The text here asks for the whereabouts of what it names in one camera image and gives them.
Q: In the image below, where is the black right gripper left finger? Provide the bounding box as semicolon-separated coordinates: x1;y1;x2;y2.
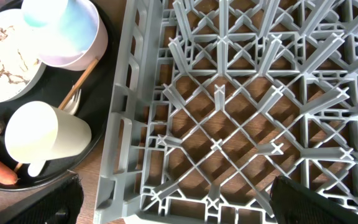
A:
0;173;84;224

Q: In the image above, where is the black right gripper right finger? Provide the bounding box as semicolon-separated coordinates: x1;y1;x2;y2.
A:
270;175;358;224

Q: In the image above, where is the cream paper cup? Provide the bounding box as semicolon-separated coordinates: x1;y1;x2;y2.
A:
4;101;93;164

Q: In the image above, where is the pink bowl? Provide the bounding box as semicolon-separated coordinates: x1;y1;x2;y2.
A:
38;0;108;71

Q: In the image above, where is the light blue plastic cup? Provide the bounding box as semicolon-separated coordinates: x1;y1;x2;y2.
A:
21;0;97;57

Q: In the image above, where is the grey dishwasher rack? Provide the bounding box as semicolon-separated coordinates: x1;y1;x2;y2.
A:
93;1;358;223

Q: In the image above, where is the round black tray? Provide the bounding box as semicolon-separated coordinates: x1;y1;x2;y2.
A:
0;0;121;192

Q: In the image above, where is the wooden chopstick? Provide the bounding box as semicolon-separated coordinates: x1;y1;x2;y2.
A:
13;58;100;174

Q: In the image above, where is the grey plate with food scraps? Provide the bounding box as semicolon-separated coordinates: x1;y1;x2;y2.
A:
0;9;46;103

